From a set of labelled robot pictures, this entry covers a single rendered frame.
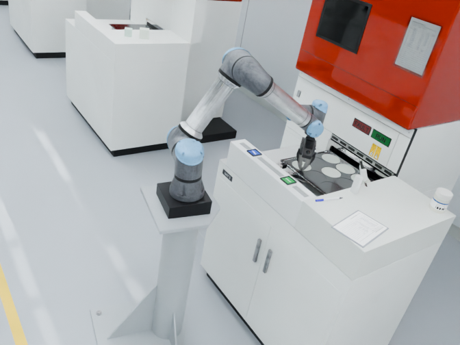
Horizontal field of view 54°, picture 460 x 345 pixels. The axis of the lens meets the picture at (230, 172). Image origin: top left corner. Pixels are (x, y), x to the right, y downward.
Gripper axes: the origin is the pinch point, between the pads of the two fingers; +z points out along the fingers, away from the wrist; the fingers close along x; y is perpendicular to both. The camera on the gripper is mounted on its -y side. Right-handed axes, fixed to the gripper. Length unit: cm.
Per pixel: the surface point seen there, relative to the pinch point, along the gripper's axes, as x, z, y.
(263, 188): 16.1, 4.1, -19.8
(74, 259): 116, 91, -8
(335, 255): -17, 6, -54
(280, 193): 8.6, -0.2, -27.5
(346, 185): -22.6, 1.4, -2.8
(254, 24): 67, 8, 334
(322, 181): -10.6, 1.4, -4.5
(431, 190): -77, 13, 37
